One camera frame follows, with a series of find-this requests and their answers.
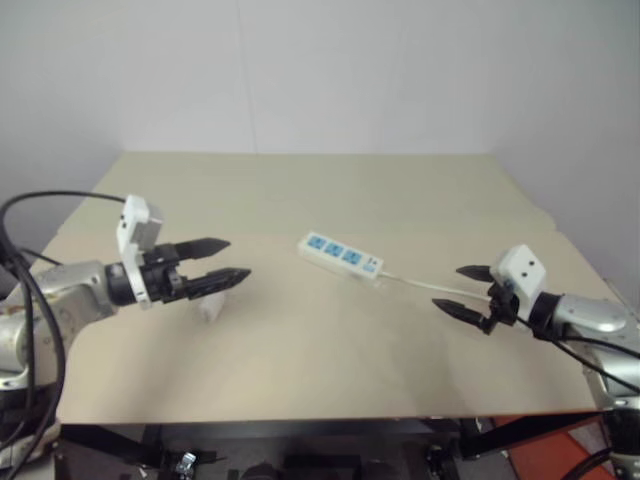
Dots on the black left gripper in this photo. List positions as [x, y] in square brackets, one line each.
[161, 282]

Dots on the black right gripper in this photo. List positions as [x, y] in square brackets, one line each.
[504, 305]

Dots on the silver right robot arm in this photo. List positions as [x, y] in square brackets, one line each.
[590, 312]

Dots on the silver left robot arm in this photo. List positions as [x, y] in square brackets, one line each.
[70, 291]

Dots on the white plug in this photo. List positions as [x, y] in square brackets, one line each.
[211, 307]

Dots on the white power strip blue sockets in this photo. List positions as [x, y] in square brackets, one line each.
[341, 255]

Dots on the orange panel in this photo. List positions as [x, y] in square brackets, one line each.
[550, 450]

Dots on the silver metal clamp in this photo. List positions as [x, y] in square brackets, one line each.
[186, 462]

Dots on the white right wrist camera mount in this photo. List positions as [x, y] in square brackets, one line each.
[522, 272]

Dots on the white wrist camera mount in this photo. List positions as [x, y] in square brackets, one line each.
[131, 220]
[522, 272]

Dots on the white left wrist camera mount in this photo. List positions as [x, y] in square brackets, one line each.
[131, 220]

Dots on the black table frame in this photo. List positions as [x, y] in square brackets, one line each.
[110, 442]

